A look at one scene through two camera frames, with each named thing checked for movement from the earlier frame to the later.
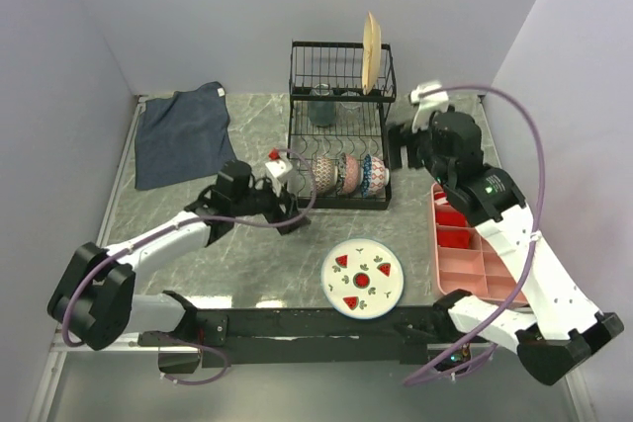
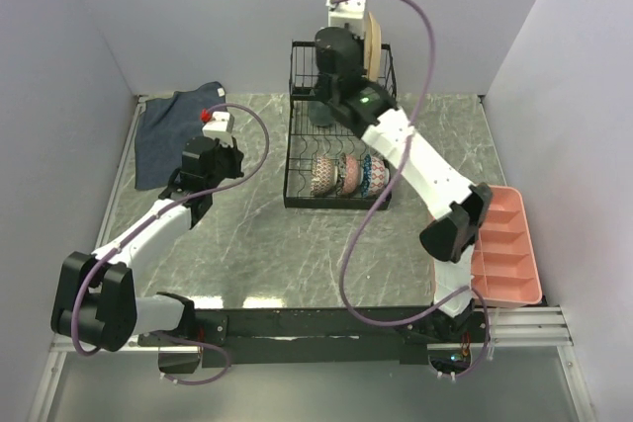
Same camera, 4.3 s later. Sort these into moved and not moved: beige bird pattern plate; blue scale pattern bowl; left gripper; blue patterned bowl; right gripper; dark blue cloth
Moved: left gripper; right gripper
Not moved: blue patterned bowl; blue scale pattern bowl; dark blue cloth; beige bird pattern plate
